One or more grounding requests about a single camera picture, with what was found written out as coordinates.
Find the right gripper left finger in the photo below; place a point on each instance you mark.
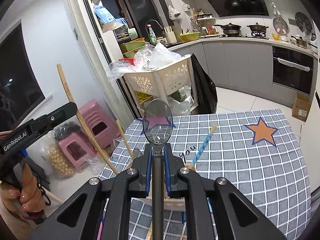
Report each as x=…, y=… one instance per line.
x=100, y=209

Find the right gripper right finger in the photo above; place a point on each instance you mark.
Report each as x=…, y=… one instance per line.
x=215, y=209

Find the bamboo chopstick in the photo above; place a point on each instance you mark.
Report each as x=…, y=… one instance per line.
x=124, y=138
x=83, y=124

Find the person left hand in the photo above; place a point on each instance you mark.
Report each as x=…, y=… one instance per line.
x=30, y=196

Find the beige utensil holder caddy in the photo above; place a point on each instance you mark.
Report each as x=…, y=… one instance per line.
x=177, y=204

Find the bag of yellow balls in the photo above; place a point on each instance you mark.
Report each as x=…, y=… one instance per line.
x=56, y=159

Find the pink plastic stool lower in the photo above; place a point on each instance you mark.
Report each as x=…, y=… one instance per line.
x=77, y=148

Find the pink plastic stool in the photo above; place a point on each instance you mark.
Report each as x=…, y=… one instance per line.
x=77, y=148
x=100, y=124

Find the checked blue tablecloth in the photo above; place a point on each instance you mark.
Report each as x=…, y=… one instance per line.
x=259, y=154

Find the blue patterned chopstick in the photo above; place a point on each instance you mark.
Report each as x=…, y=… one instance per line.
x=204, y=144

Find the pink plastic stool upper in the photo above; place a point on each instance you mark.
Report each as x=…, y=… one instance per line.
x=100, y=124

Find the black garbage bag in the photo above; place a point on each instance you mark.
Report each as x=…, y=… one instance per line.
x=205, y=87

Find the cardboard box on floor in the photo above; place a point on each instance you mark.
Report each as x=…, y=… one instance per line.
x=301, y=107

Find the cream plastic basket rack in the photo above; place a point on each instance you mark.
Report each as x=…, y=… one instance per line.
x=162, y=82

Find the built-in black oven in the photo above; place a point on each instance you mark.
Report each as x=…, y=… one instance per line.
x=292, y=69

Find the green colander bowl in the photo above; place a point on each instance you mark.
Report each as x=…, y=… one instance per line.
x=188, y=37

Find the black wok on stove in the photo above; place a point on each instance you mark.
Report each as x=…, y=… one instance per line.
x=230, y=29

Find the black pot on stove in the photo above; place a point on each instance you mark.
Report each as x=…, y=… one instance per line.
x=258, y=30

